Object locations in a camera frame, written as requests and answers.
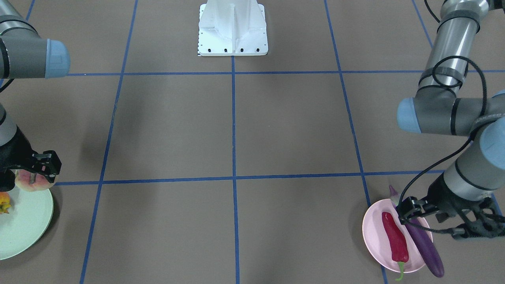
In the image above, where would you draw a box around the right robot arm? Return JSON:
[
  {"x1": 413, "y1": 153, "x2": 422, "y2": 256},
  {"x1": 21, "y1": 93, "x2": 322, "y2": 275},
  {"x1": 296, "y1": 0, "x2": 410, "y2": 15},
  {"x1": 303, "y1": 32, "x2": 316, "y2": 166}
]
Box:
[{"x1": 0, "y1": 14, "x2": 70, "y2": 192}]

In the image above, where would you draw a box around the green plate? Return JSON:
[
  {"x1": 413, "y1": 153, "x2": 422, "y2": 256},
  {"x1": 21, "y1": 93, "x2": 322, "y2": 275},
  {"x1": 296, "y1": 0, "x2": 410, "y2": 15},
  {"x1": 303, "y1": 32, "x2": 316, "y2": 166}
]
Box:
[{"x1": 0, "y1": 187, "x2": 54, "y2": 260}]

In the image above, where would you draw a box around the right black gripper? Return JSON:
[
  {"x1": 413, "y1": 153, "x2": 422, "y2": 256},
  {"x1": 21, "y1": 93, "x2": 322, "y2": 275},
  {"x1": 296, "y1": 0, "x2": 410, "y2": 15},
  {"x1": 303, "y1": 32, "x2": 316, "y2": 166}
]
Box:
[{"x1": 0, "y1": 128, "x2": 62, "y2": 192}]

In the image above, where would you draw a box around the red yellow pomegranate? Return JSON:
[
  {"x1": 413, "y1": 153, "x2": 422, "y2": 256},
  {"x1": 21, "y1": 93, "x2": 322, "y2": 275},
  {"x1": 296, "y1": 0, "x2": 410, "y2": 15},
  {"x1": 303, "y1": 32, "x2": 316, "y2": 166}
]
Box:
[{"x1": 0, "y1": 192, "x2": 11, "y2": 214}]

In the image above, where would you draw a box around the peach fruit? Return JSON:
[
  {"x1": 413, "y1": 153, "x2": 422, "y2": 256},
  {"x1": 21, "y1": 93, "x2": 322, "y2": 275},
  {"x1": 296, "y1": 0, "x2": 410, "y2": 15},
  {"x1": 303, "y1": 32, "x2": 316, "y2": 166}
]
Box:
[{"x1": 15, "y1": 170, "x2": 54, "y2": 192}]

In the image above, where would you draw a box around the purple eggplant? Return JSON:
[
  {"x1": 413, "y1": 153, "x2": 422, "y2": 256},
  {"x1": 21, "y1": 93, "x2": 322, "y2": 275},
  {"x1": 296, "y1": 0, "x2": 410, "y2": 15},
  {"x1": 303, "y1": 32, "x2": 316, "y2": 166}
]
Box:
[{"x1": 389, "y1": 185, "x2": 445, "y2": 278}]

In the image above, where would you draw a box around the pink plate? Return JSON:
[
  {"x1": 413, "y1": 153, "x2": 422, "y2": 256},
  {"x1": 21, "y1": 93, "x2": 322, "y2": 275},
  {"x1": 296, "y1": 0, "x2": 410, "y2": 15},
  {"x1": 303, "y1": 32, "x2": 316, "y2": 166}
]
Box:
[{"x1": 361, "y1": 198, "x2": 426, "y2": 273}]

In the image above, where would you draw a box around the red chili pepper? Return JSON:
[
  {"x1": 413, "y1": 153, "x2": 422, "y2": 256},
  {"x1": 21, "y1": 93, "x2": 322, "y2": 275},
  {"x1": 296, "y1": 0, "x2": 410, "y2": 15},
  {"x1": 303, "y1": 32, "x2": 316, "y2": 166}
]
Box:
[{"x1": 381, "y1": 211, "x2": 410, "y2": 282}]

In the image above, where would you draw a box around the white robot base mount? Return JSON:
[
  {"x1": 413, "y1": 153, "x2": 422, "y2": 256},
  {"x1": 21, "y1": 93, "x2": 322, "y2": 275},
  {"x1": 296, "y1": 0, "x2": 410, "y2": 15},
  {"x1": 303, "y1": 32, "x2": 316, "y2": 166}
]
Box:
[{"x1": 197, "y1": 0, "x2": 269, "y2": 56}]

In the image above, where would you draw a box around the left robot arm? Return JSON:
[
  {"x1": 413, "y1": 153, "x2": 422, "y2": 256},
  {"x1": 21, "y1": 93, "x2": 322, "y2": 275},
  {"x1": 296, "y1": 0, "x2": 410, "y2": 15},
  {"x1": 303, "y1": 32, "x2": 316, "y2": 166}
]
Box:
[{"x1": 396, "y1": 0, "x2": 504, "y2": 239}]

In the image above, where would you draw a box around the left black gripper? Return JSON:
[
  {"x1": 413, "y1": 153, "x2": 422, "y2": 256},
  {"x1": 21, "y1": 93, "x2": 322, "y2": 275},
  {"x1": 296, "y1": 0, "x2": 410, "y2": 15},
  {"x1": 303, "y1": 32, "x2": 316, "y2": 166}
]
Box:
[{"x1": 397, "y1": 179, "x2": 505, "y2": 239}]

